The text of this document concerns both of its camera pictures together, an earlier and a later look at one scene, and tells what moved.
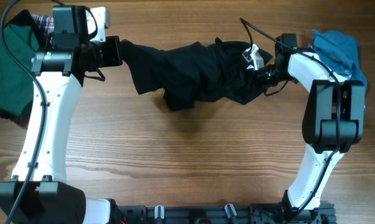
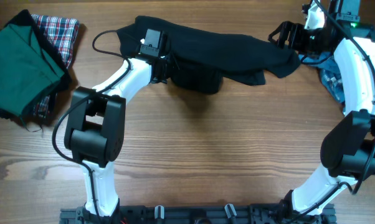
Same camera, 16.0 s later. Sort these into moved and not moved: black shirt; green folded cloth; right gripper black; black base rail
Moved: right gripper black; black shirt
Not moved: black base rail; green folded cloth
